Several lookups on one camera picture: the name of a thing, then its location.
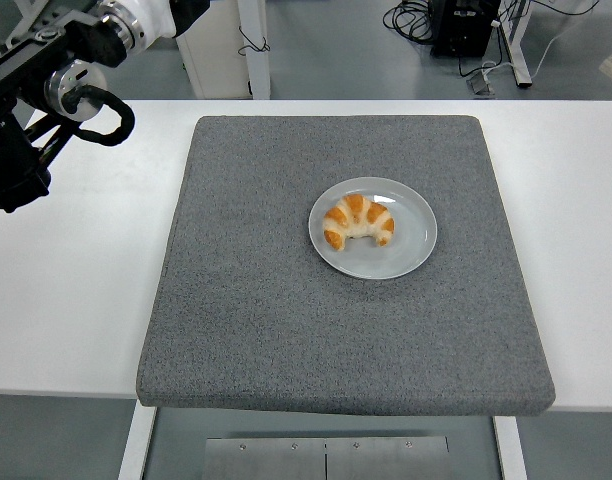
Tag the small grey floor pedal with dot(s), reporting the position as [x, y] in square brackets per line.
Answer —
[481, 82]

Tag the round grey plate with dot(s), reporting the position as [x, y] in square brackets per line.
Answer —
[411, 240]

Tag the white table leg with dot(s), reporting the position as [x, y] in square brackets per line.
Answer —
[136, 440]
[510, 450]

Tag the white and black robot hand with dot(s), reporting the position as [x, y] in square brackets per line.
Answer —
[153, 20]

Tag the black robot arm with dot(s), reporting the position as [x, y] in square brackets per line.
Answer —
[11, 165]

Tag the black computer tower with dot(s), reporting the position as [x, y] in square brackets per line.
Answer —
[461, 30]

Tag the grey felt mat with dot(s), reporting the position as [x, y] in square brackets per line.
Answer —
[286, 325]

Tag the white cabinet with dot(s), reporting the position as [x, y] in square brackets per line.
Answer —
[221, 60]

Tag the white desk leg frame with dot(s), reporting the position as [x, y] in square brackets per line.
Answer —
[30, 7]

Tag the white desk leg with foot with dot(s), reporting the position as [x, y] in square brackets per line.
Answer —
[518, 55]

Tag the golden croissant bread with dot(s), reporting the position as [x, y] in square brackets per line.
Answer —
[358, 220]

